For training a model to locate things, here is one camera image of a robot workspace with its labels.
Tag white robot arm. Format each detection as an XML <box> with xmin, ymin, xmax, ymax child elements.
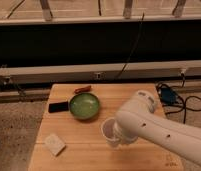
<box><xmin>113</xmin><ymin>90</ymin><xmax>201</xmax><ymax>166</ymax></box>

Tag green ceramic bowl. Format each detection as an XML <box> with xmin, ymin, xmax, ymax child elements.
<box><xmin>69</xmin><ymin>93</ymin><xmax>100</xmax><ymax>120</ymax></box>

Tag black rectangular block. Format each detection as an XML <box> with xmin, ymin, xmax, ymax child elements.
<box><xmin>48</xmin><ymin>101</ymin><xmax>69</xmax><ymax>113</ymax></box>

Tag blue power adapter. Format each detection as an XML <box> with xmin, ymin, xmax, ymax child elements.
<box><xmin>161</xmin><ymin>88</ymin><xmax>176</xmax><ymax>104</ymax></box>

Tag white sponge block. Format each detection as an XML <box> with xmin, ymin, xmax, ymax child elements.
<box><xmin>44</xmin><ymin>134</ymin><xmax>66</xmax><ymax>156</ymax></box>

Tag black hanging cable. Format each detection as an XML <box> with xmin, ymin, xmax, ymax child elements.
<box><xmin>113</xmin><ymin>12</ymin><xmax>146</xmax><ymax>81</ymax></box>

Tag black floor cables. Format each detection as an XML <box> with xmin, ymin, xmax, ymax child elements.
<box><xmin>155</xmin><ymin>72</ymin><xmax>201</xmax><ymax>124</ymax></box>

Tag white metal rail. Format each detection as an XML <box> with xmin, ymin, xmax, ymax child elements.
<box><xmin>0</xmin><ymin>60</ymin><xmax>201</xmax><ymax>84</ymax></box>

